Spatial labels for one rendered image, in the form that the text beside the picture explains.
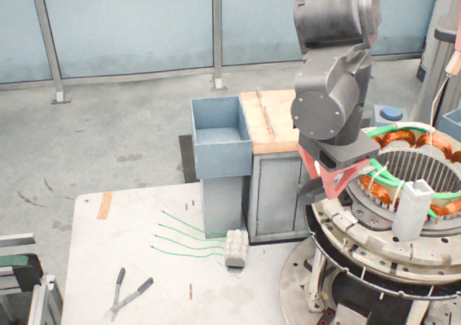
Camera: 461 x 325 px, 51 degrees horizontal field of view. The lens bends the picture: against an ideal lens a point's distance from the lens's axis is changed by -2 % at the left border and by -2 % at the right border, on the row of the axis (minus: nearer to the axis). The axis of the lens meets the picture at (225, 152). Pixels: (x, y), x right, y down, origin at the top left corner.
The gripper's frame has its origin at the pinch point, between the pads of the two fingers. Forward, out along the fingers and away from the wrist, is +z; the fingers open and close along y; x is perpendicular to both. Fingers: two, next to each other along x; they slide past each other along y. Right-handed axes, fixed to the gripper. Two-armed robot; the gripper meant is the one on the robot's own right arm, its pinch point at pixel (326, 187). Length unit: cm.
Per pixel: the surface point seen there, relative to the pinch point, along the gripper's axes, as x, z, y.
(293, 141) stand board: 10.1, 9.9, -22.0
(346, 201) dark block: 5.5, 6.0, -1.1
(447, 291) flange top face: 13.5, 14.4, 14.4
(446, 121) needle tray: 42.4, 10.5, -14.1
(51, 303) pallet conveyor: -40, 54, -43
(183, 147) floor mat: 42, 115, -162
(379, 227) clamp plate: 6.6, 6.4, 5.0
